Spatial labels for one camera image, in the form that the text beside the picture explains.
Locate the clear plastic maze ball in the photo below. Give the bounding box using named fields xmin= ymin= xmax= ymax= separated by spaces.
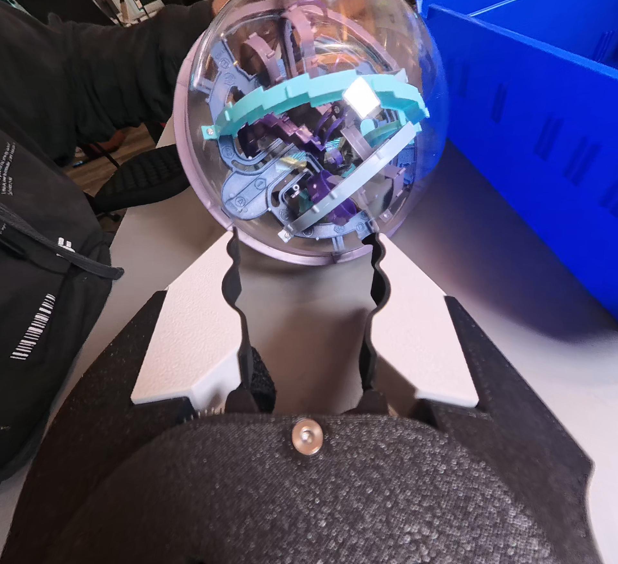
xmin=174 ymin=0 xmax=450 ymax=265

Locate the black perforated chair armrest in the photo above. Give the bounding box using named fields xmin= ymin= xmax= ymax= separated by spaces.
xmin=94 ymin=144 xmax=191 ymax=214

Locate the person's left forearm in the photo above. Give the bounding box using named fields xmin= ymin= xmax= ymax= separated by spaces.
xmin=0 ymin=0 xmax=218 ymax=164

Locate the blue plastic bin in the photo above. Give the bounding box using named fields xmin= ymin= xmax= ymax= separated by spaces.
xmin=471 ymin=0 xmax=618 ymax=67
xmin=416 ymin=0 xmax=618 ymax=321

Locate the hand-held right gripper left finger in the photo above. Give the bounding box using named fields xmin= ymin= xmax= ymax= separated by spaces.
xmin=130 ymin=230 xmax=254 ymax=412

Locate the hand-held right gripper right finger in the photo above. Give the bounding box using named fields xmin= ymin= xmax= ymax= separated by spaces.
xmin=358 ymin=234 xmax=480 ymax=414

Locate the person's black printed hoodie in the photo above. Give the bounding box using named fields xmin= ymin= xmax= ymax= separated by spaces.
xmin=0 ymin=129 xmax=125 ymax=478

